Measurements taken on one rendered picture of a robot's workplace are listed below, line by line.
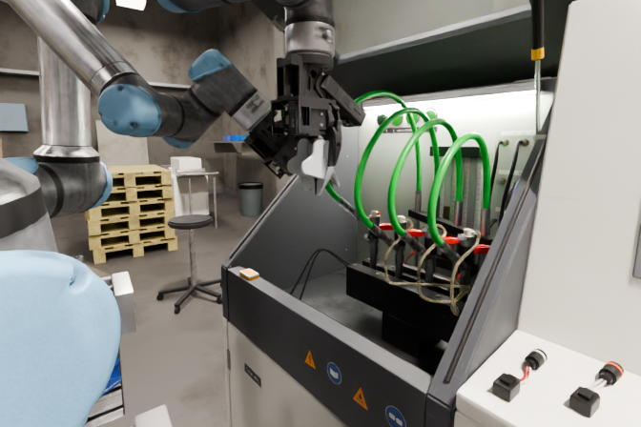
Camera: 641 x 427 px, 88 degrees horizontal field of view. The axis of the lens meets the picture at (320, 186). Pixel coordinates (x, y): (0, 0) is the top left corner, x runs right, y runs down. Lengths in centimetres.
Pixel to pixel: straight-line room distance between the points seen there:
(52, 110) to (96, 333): 71
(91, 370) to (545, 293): 63
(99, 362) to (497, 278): 53
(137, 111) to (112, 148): 756
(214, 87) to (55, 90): 35
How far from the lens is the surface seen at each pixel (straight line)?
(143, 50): 883
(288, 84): 51
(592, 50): 76
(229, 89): 65
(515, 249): 64
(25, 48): 875
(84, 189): 87
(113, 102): 58
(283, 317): 79
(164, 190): 427
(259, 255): 103
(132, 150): 812
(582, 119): 71
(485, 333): 58
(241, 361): 105
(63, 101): 87
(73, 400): 21
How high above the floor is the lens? 130
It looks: 8 degrees down
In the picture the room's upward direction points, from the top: straight up
